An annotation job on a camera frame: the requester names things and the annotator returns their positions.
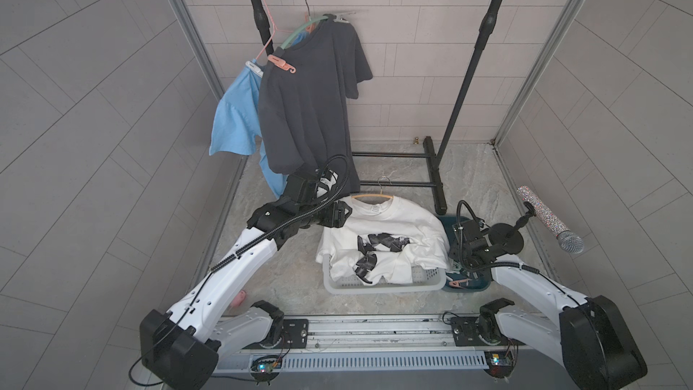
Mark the dark garment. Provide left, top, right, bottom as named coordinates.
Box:
left=258, top=14, right=373, bottom=194

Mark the orange wire hanger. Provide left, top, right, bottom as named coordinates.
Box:
left=350, top=175, right=394, bottom=205

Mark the white printed t-shirt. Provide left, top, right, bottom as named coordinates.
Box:
left=316, top=197, right=449, bottom=285

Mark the light blue printed t-shirt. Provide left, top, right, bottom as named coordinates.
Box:
left=209, top=66, right=286, bottom=198

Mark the white clothespin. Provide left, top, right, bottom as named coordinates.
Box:
left=245, top=61, right=263, bottom=78

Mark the salmon pink clothespin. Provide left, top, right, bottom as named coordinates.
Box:
left=267, top=54, right=297, bottom=74

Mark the pink wire hanger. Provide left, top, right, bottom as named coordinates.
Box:
left=251, top=0, right=276, bottom=60

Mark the mint green hanger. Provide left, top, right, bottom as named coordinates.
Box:
left=281, top=0, right=330, bottom=50

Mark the grey clothespin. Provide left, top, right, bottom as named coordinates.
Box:
left=332, top=11, right=357, bottom=23

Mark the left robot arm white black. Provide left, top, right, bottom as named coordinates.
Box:
left=135, top=155, right=353, bottom=389

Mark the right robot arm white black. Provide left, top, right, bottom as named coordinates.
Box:
left=441, top=187, right=648, bottom=389

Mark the teal plastic tray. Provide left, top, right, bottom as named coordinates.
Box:
left=438, top=215, right=490, bottom=294

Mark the glitter microphone on stand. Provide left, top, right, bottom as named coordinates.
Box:
left=488, top=186, right=585, bottom=255

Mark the white laundry basket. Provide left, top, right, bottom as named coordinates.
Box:
left=322, top=255, right=446, bottom=295

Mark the right circuit board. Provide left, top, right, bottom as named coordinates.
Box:
left=485, top=351, right=515, bottom=379

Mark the circuit board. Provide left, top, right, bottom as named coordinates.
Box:
left=250, top=356, right=283, bottom=385
left=485, top=351, right=515, bottom=379

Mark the pink clothespin on floor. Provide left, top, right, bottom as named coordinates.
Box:
left=229, top=290, right=247, bottom=308

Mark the left circuit board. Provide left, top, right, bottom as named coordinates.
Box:
left=250, top=356, right=283, bottom=385

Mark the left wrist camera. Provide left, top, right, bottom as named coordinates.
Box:
left=316, top=169, right=339, bottom=198

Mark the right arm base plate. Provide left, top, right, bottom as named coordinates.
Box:
left=444, top=315, right=523, bottom=347

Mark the aluminium mounting rail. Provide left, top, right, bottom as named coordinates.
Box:
left=151, top=311, right=602, bottom=356

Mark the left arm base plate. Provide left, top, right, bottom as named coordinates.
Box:
left=245, top=318, right=310, bottom=350

